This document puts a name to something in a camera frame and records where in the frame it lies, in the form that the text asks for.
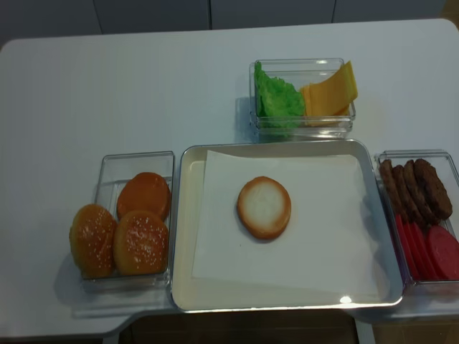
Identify plain bun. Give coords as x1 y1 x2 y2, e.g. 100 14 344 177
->
116 172 171 220
236 176 291 240

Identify green lettuce leaf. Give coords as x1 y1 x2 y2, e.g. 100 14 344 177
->
254 62 306 129

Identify clear lettuce cheese container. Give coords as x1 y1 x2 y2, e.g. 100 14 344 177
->
249 58 356 140

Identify plain bottom bun front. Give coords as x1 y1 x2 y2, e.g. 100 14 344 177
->
116 172 171 220

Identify sesame top bun right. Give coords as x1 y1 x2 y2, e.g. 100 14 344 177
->
113 210 169 275

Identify sesame bun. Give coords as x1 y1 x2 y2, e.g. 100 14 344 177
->
113 210 169 275
69 204 118 279

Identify yellow cheese slices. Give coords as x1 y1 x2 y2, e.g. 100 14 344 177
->
299 61 358 126

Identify clear bun container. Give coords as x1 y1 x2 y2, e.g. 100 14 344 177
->
82 151 175 292

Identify white paper sheet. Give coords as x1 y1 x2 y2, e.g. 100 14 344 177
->
192 151 379 295

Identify silver metal tray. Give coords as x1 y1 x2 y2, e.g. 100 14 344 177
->
171 140 404 312

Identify sesame top bun left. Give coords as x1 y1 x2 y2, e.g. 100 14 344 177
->
69 204 118 279

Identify brown patty rear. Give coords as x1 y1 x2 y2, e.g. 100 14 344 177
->
379 159 409 223

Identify brown patty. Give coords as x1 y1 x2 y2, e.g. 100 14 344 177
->
404 160 440 225
379 159 409 223
414 158 453 220
392 165 427 230

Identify clear patty tomato container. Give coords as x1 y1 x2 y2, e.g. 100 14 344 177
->
375 150 458 298

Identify brown patty front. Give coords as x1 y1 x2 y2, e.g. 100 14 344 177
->
414 158 453 220

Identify red tomato slices stack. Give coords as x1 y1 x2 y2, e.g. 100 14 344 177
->
395 214 440 281

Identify red tomato slice front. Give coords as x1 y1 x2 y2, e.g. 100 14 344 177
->
426 226 458 280

